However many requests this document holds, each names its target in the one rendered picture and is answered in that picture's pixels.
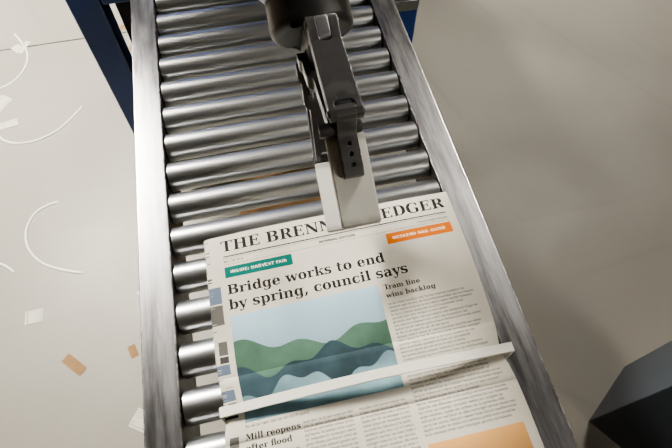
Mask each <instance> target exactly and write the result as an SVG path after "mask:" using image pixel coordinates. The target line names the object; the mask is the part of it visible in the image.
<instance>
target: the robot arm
mask: <svg viewBox="0 0 672 448"><path fill-rule="evenodd" d="M259 1H260V2H262V3H263V4H265V8H266V14H267V19H268V24H269V30H270V35H271V38H272V40H273V41H274V42H275V43H276V44H277V45H279V46H281V47H284V48H289V49H290V48H294V49H298V50H300V51H301V53H297V54H296V59H297V63H295V66H296V73H297V77H298V80H299V82H300V83H301V91H302V98H303V102H304V105H305V107H306V112H307V118H308V125H309V131H310V138H311V144H312V151H313V156H312V158H313V160H314V162H315V164H316V165H315V170H316V175H317V180H318V185H319V190H320V196H321V201H322V206H323V211H324V217H325V222H326V227H327V232H329V233H332V232H337V231H342V230H348V229H353V228H357V227H359V226H365V225H370V224H375V223H380V221H382V219H381V214H380V209H379V204H378V199H377V194H376V189H375V184H374V179H373V174H372V169H371V164H370V159H369V154H368V149H367V144H366V139H365V133H364V132H363V131H362V127H363V122H362V120H361V118H364V113H365V107H364V106H363V104H362V100H361V97H360V94H359V91H358V88H357V85H356V81H355V78H354V75H353V72H352V69H351V65H350V62H349V59H348V56H347V53H346V50H345V46H344V43H343V40H342V37H343V36H345V35H346V34H347V33H348V32H349V31H350V30H351V28H352V26H353V16H352V11H351V6H350V1H349V0H259Z"/></svg>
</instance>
